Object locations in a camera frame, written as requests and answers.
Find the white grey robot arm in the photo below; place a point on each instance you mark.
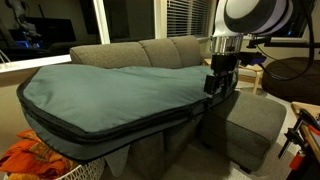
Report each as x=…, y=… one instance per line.
x=234, y=19

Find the large teal zippered bag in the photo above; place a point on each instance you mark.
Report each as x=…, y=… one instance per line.
x=85, y=112

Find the white wire laundry basket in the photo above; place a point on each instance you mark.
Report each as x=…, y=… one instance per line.
x=83, y=170

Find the light wooden stool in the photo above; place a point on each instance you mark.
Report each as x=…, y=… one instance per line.
x=253, y=75

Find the dark television screen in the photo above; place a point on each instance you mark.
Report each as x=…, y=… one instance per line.
x=54, y=30

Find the dark brown bean bag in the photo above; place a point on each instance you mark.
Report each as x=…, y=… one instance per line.
x=305, y=88

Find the wooden table with clamps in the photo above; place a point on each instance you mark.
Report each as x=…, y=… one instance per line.
x=305, y=165

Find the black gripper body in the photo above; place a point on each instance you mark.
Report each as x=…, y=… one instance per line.
x=220, y=80

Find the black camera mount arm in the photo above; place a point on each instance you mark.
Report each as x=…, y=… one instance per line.
x=267, y=42

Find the orange cloth pile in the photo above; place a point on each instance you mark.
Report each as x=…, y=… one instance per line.
x=30, y=145

